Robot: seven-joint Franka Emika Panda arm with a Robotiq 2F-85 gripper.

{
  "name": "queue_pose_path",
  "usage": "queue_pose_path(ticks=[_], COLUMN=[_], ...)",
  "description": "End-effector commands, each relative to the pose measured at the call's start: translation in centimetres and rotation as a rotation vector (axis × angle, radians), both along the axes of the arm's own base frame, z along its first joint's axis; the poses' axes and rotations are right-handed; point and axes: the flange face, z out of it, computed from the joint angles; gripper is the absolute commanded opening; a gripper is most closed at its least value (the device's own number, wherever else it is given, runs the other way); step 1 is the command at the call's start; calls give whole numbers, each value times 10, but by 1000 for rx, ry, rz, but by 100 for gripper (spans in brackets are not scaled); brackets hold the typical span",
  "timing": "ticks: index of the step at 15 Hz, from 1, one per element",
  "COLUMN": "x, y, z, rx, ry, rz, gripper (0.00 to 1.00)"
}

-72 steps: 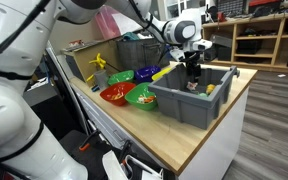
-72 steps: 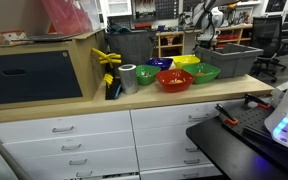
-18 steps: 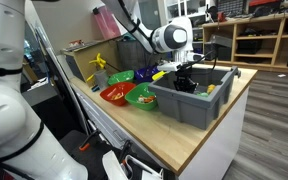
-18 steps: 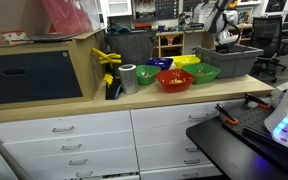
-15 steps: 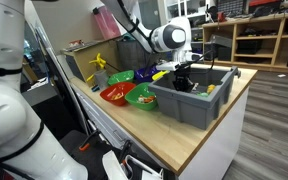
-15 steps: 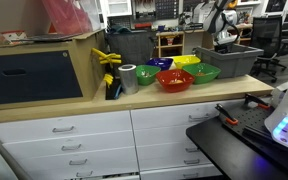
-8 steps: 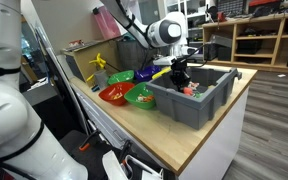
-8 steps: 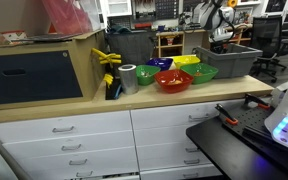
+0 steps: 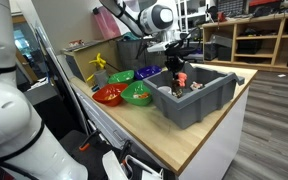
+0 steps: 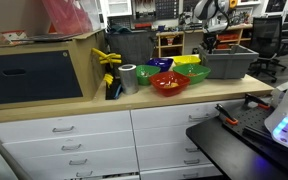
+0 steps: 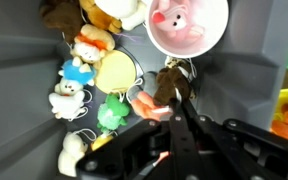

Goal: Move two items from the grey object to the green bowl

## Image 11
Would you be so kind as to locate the large white plush toy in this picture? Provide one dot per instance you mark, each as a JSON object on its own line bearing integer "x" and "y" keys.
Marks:
{"x": 125, "y": 10}

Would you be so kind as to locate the orange and white plush toy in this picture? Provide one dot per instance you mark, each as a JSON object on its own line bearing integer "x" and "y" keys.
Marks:
{"x": 92, "y": 43}

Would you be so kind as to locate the cream plush toy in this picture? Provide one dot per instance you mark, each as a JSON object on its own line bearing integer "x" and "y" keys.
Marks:
{"x": 70, "y": 153}

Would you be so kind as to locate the pink plush toy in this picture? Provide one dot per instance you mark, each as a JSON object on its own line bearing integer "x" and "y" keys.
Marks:
{"x": 177, "y": 21}

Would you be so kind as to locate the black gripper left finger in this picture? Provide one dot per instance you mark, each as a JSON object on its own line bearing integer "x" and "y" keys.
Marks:
{"x": 144, "y": 150}

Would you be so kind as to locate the grey plastic bin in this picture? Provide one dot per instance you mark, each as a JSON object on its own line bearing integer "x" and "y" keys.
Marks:
{"x": 17, "y": 50}

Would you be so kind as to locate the pale yellow round disc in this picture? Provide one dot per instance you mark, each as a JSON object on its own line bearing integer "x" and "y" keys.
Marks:
{"x": 115, "y": 71}

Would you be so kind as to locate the green plush toy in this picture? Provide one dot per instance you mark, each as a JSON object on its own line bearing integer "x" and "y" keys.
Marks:
{"x": 112, "y": 113}

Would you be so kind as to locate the grey plush toy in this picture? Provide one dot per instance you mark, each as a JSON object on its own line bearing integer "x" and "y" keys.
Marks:
{"x": 149, "y": 83}

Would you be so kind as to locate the brown bear plush toy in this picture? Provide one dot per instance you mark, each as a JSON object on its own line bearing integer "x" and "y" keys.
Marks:
{"x": 60, "y": 16}

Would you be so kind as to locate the white round bowl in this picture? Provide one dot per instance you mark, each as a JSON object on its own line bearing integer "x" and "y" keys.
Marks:
{"x": 214, "y": 20}

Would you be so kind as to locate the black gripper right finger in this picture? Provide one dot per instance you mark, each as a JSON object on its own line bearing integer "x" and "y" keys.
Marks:
{"x": 224, "y": 146}

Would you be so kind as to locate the blue and white plush toy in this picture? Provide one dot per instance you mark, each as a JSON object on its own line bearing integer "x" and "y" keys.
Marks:
{"x": 77, "y": 71}

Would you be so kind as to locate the small yellow toy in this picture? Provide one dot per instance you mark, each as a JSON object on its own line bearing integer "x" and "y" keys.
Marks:
{"x": 100, "y": 141}

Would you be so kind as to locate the peach plush toy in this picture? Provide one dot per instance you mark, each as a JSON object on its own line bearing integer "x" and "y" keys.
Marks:
{"x": 144, "y": 105}

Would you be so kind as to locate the tan plush toy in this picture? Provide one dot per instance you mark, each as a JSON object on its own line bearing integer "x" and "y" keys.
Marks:
{"x": 99, "y": 15}

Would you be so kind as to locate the dark brown plush toy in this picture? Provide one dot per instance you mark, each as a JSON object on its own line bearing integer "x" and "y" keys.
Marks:
{"x": 169, "y": 83}

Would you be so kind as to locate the leopard print plush toy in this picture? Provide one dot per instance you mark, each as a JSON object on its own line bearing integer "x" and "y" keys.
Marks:
{"x": 175, "y": 62}

